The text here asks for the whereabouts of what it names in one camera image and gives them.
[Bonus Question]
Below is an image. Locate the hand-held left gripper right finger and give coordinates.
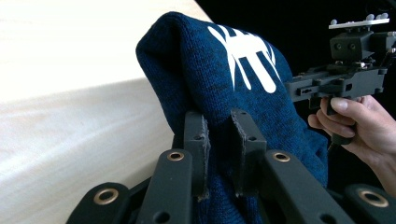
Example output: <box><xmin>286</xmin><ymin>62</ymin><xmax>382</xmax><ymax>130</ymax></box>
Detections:
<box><xmin>230</xmin><ymin>108</ymin><xmax>268</xmax><ymax>198</ymax></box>

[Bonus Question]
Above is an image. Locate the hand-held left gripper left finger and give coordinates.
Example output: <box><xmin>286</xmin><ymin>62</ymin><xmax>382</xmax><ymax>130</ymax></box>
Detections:
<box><xmin>182</xmin><ymin>110</ymin><xmax>212</xmax><ymax>201</ymax></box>

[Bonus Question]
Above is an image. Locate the dark blue knit sweater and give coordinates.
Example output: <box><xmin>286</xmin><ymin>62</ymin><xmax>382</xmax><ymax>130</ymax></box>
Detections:
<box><xmin>135</xmin><ymin>11</ymin><xmax>330</xmax><ymax>224</ymax></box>

